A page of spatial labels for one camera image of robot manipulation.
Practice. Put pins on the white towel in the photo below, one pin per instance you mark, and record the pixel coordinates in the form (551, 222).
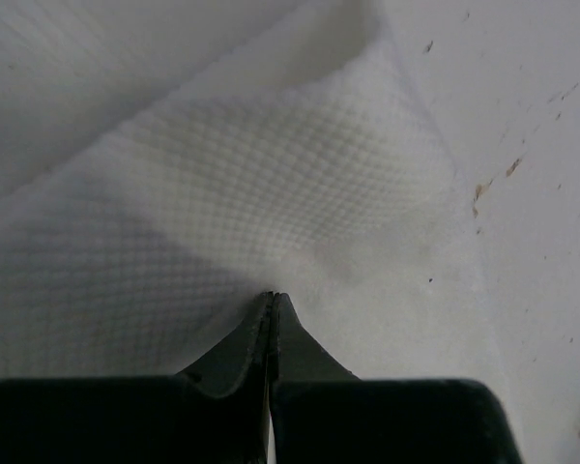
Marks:
(164, 162)

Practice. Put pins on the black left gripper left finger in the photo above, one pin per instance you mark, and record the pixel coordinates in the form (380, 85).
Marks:
(212, 411)

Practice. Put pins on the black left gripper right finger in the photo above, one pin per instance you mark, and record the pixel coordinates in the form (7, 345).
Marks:
(323, 413)

